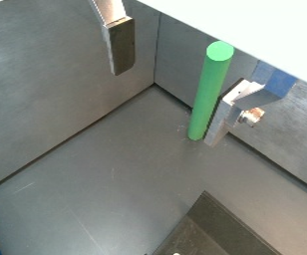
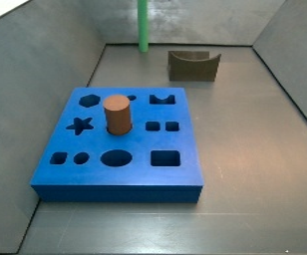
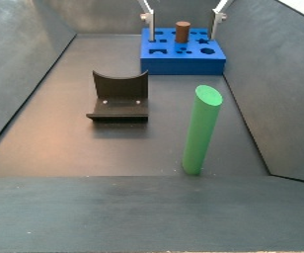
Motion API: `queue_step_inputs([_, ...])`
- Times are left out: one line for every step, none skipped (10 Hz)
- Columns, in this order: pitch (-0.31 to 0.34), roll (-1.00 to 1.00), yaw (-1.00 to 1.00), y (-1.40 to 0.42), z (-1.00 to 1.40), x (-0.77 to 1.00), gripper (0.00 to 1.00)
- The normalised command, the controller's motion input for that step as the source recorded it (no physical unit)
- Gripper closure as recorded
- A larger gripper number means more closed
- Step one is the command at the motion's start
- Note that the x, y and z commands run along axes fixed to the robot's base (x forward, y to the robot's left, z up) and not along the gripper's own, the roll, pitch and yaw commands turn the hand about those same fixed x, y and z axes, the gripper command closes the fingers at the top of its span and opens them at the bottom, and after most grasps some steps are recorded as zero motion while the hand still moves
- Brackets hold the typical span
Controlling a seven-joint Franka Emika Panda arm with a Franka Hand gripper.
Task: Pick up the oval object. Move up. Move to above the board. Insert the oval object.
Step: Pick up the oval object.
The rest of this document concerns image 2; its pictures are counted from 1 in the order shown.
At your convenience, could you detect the green oval peg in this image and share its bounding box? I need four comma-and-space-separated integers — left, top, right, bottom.
138, 0, 149, 53

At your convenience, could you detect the blue foam shape board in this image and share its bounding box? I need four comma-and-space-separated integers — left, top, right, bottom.
30, 88, 203, 203

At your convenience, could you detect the brown cylinder peg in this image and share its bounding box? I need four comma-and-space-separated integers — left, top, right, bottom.
103, 95, 132, 135

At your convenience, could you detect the dark olive curved block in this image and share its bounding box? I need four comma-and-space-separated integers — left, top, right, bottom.
167, 51, 221, 82

